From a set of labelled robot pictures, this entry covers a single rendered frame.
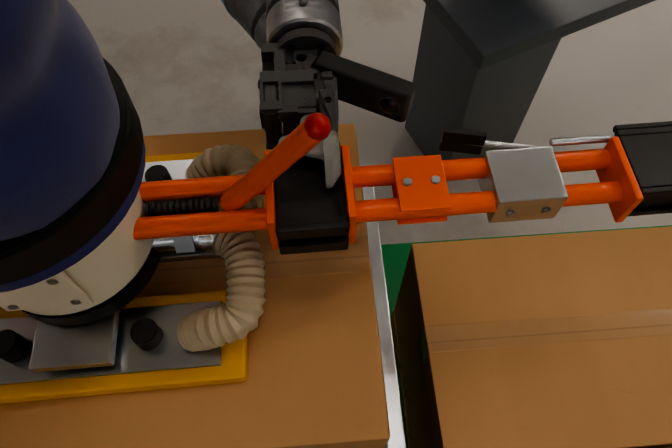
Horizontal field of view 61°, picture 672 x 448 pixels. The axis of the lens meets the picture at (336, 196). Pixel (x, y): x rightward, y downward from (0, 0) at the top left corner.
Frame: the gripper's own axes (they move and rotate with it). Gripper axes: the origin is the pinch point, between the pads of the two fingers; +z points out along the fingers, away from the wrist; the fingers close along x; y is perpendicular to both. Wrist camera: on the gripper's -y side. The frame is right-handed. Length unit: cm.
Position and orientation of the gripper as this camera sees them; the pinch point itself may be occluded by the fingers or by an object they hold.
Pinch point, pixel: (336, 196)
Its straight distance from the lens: 57.3
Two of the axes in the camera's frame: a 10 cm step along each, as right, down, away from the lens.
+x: 0.1, -5.1, -8.6
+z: 0.7, 8.6, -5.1
